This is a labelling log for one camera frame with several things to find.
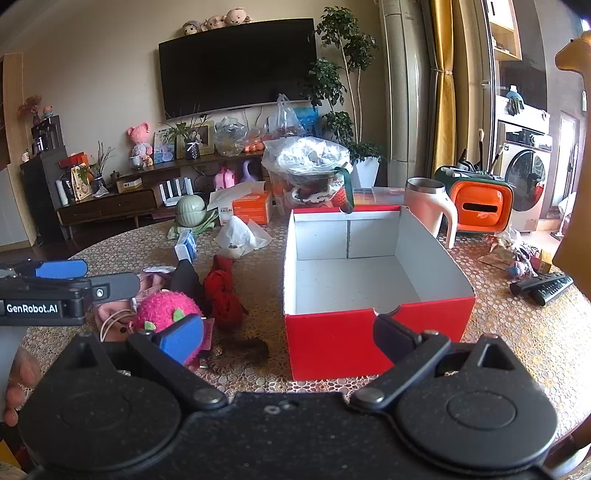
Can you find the white paper tissue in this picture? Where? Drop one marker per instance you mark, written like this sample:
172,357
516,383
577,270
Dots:
240,233

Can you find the green ribbon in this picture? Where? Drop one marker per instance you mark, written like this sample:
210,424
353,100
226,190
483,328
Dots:
347,189

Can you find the black side cabinet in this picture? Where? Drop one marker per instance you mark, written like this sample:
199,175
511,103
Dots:
44,184

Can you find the paint brush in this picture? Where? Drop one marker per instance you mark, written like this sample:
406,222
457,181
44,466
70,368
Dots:
480,147
497,159

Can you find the clear plastic fruit container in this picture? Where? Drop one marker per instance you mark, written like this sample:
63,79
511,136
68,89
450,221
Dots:
304,191

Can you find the crumpled clear plastic bag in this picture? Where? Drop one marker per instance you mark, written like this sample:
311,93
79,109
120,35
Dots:
231,136

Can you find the tall green plant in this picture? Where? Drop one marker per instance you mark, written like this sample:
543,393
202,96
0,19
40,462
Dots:
339,46

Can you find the white router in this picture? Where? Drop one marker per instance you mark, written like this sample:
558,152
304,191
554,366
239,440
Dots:
175,196

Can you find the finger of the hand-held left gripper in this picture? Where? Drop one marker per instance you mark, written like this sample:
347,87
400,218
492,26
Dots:
115,285
60,268

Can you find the red cardboard box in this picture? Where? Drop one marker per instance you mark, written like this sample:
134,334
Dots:
332,341

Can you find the pink toy bag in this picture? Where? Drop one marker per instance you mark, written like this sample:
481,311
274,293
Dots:
225,180

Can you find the black coffee machine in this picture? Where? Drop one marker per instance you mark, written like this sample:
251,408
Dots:
46,134

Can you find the small potted plant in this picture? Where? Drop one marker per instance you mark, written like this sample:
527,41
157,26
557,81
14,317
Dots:
191,150

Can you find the person's left hand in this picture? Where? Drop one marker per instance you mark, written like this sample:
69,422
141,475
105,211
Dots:
23,374

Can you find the pink fuzzy plush ball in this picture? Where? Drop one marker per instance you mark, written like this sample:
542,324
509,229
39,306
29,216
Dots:
161,309

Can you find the gold patterned tablecloth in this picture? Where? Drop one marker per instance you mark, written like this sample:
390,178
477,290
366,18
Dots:
508,346

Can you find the blue tissue pack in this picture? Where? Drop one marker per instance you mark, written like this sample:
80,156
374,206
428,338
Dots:
185,247

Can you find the washing machine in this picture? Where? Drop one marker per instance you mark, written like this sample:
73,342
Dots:
526,175

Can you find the white mug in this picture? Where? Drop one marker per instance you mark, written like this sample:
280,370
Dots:
425,203

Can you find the white plant pot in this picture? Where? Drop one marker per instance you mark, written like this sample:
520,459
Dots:
367,173

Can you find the small cardboard box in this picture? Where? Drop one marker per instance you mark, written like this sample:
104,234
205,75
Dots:
129,184

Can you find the standing air conditioner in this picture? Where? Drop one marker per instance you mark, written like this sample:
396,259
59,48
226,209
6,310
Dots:
406,83

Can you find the green knitted cloth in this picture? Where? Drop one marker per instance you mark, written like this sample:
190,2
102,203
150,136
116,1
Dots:
203,226

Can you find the purple swan figure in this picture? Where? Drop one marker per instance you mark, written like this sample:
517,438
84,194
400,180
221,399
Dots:
251,173

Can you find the blue packet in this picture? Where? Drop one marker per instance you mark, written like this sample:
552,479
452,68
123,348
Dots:
307,120

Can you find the wooden tv cabinet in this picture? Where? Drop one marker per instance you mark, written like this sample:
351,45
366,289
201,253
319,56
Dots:
115,203

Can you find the black television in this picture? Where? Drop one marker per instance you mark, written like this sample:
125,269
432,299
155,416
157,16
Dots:
235,69

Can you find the black cloth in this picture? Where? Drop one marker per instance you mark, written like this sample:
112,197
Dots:
187,286

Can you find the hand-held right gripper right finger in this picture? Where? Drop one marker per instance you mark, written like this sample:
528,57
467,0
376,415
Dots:
392,334

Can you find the plush toy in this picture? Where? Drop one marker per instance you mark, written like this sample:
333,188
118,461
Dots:
238,16
191,27
214,23

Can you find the yellow curtain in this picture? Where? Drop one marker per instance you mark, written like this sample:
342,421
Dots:
445,92

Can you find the pile of oranges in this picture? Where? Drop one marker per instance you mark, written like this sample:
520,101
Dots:
255,147

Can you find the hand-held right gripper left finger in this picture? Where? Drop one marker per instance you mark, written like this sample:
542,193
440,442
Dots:
182,339

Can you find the dark glove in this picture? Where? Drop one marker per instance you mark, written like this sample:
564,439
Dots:
514,101

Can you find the small yellow box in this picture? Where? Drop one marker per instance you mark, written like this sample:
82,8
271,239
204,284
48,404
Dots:
546,264

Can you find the orange tissue box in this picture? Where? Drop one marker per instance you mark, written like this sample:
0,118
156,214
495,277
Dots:
251,207

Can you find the pink bear plush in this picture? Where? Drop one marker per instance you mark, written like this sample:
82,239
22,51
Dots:
140,143

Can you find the red knotted cloth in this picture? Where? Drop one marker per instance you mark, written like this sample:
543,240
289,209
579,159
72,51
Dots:
224,295

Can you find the dark brown fuzzy cloth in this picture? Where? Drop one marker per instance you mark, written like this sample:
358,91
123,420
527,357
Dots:
244,351

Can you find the blue picture card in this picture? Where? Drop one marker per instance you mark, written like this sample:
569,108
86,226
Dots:
164,147

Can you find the plastic bag with red print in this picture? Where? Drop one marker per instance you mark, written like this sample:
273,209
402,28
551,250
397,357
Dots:
286,120

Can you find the white mop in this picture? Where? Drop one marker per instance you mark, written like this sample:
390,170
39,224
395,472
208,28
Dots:
565,217

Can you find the vase with dried twigs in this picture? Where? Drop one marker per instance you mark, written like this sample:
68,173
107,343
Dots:
102,170

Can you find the wooden picture frame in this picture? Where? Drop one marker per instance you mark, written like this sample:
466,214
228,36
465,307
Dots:
207,138

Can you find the clear flat plastic box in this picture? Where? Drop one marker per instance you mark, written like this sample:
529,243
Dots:
378,196

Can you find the pink fleece cloth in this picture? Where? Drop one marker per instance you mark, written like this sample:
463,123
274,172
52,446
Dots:
157,282

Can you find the small blue pink toy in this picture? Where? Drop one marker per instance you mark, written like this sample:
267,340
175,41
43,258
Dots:
517,268

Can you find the patterned paper bag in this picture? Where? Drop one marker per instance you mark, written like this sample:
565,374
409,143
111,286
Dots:
85,187

